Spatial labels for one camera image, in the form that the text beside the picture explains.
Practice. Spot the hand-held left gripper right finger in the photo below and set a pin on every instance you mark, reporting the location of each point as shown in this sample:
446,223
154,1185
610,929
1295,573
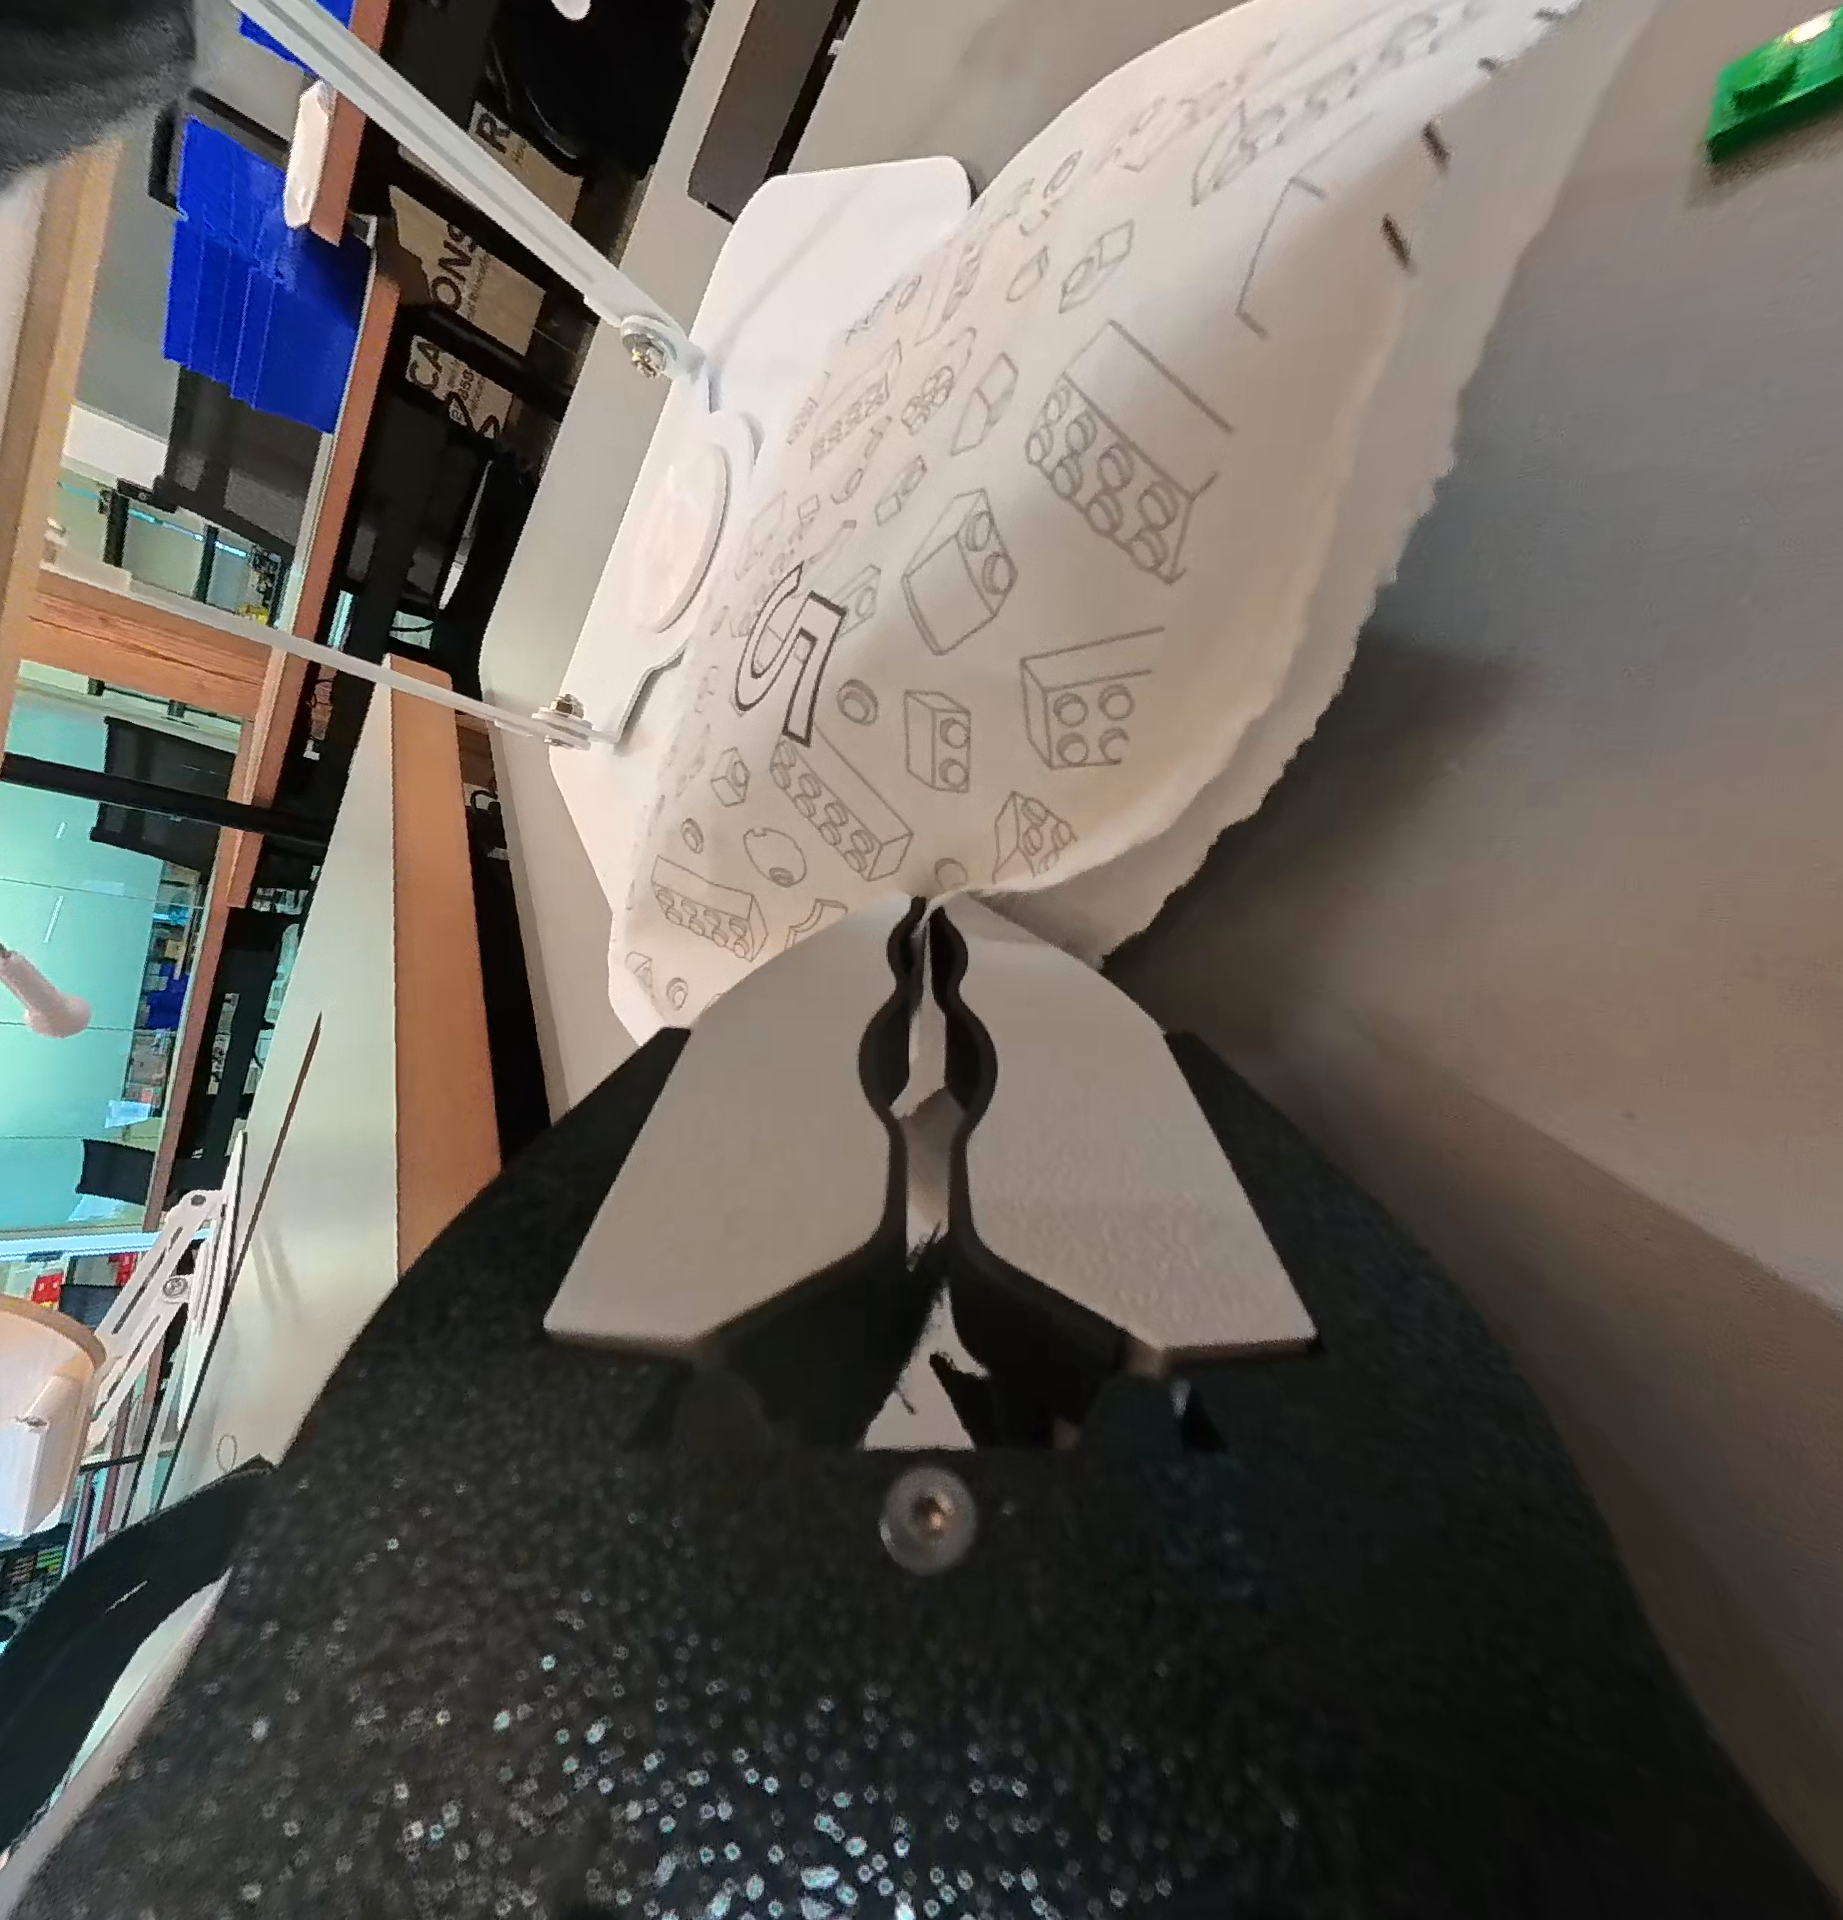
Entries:
1130,1185

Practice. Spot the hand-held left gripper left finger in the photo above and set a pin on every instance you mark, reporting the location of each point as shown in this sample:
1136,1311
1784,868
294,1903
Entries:
743,1185

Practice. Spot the white printed paper bag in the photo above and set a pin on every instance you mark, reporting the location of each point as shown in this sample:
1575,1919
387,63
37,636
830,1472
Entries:
1011,449

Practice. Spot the wood-edged pale desk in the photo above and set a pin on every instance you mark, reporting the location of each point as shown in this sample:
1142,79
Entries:
335,1048

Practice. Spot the grey desk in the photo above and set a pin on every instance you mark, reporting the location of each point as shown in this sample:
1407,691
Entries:
1611,751

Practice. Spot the printed cardboard boxes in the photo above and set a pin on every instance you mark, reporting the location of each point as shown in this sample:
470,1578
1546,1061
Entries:
463,285

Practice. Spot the stack of blue plastic bins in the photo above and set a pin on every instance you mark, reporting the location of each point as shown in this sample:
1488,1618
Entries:
247,285

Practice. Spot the white book stand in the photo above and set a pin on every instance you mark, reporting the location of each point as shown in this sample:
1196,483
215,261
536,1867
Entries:
455,188

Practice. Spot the large green toy plate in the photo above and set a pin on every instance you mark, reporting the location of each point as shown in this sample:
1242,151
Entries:
1790,82

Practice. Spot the dark cloth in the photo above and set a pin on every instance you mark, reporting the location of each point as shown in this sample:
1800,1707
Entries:
53,73

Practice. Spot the wooden shelf frame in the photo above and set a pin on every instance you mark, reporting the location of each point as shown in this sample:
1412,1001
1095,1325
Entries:
321,495

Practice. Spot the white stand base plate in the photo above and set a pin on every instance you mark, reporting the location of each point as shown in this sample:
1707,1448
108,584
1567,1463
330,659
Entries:
799,256

